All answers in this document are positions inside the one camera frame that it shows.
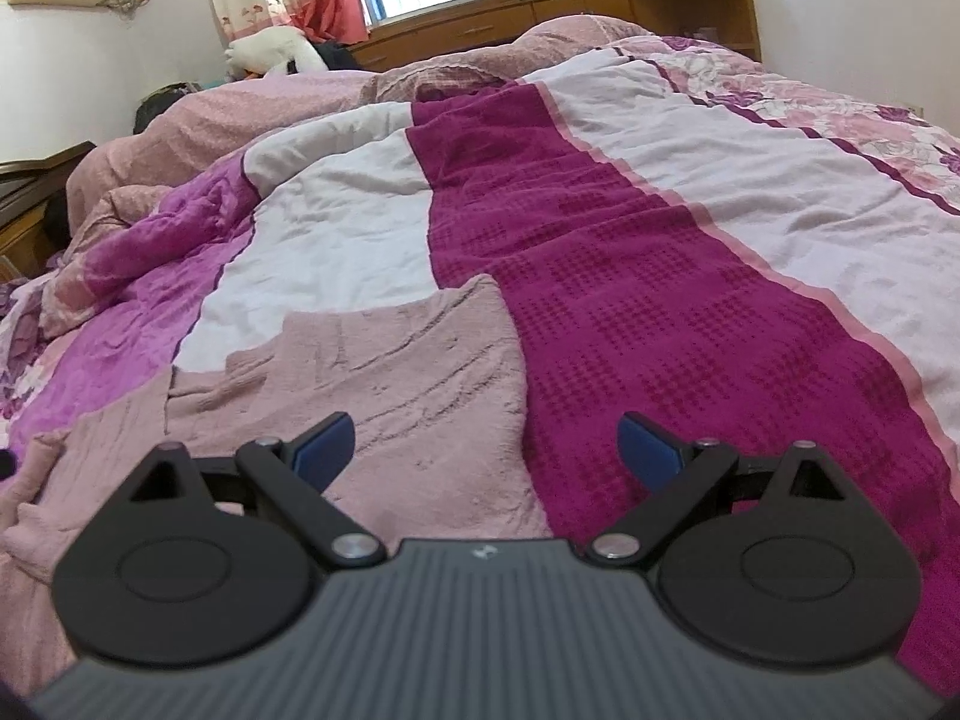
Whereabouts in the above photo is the white purple floral quilt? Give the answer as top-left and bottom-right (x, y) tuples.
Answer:
(0, 34), (960, 466)

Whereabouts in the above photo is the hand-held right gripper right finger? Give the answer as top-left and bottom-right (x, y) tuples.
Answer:
(585, 411), (845, 569)

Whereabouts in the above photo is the dark bag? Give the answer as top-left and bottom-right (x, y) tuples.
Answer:
(133, 82), (197, 130)

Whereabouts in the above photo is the pink checked pillow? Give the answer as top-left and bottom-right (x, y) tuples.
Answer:
(516, 15), (655, 62)

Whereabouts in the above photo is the wooden headboard cabinet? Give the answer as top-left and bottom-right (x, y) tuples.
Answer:
(349, 0), (763, 73)

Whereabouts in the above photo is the white plush toy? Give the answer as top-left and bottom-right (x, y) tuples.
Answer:
(225, 26), (325, 80)

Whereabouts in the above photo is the black garment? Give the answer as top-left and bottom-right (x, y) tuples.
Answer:
(311, 41), (362, 70)

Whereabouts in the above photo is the dusty pink duvet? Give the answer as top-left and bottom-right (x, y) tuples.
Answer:
(64, 52), (526, 256)

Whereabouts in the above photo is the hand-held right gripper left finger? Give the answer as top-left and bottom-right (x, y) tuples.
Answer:
(127, 411), (387, 568)

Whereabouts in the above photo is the magenta waffle towel blanket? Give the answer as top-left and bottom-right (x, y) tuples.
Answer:
(409, 82), (960, 698)

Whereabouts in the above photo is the wooden nightstand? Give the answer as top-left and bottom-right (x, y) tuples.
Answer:
(0, 141), (97, 280)

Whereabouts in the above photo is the pink knit sweater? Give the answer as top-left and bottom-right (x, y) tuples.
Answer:
(0, 274), (557, 665)

